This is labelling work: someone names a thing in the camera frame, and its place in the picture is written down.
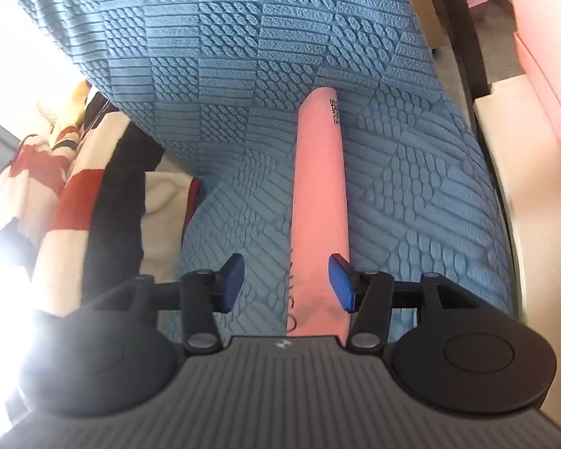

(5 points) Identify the pink cardboard box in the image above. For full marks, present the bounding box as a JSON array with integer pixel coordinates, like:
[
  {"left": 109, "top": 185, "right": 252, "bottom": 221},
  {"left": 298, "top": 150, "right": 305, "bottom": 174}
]
[{"left": 290, "top": 86, "right": 352, "bottom": 338}]

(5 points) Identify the red black white striped blanket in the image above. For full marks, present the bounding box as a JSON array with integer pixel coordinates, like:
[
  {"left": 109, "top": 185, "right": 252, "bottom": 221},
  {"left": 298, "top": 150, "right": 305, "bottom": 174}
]
[{"left": 0, "top": 79, "right": 203, "bottom": 320}]

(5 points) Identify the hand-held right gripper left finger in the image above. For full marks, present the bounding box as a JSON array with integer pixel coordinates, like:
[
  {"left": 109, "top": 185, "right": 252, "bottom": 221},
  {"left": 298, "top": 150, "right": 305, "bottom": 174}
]
[{"left": 88, "top": 253, "right": 245, "bottom": 352}]

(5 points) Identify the blue textured blanket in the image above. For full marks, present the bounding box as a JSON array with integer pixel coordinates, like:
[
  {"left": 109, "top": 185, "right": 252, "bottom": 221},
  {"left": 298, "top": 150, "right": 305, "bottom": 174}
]
[{"left": 0, "top": 0, "right": 516, "bottom": 338}]

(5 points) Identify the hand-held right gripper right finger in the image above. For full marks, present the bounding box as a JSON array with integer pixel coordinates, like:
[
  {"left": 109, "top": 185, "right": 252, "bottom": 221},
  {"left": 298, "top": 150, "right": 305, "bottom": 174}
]
[{"left": 328, "top": 253, "right": 480, "bottom": 352}]

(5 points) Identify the brown cardboard box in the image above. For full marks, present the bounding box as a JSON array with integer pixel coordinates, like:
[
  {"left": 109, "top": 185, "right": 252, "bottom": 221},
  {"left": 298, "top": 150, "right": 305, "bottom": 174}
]
[{"left": 393, "top": 0, "right": 450, "bottom": 53}]

